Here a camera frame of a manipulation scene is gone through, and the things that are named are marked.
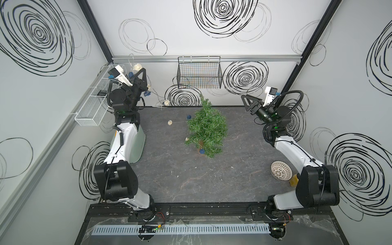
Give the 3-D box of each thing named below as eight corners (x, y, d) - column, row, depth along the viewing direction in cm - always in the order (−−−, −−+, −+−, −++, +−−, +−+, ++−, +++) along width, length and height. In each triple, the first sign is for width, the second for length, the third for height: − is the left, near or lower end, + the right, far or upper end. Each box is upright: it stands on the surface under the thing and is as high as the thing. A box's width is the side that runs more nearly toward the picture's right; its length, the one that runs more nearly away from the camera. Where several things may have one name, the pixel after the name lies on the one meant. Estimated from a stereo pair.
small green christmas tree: (184, 150, 98) (179, 113, 71) (200, 133, 107) (201, 95, 80) (209, 168, 90) (215, 135, 63) (224, 148, 99) (235, 112, 72)
